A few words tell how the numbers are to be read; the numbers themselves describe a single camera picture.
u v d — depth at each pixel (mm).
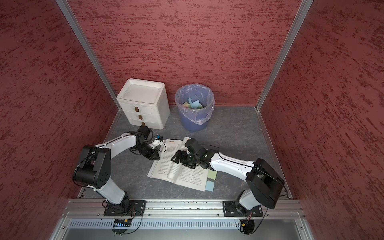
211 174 848
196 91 979
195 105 1035
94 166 469
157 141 851
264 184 427
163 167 846
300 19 746
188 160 706
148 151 792
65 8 710
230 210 730
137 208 737
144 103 897
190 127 1023
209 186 815
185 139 881
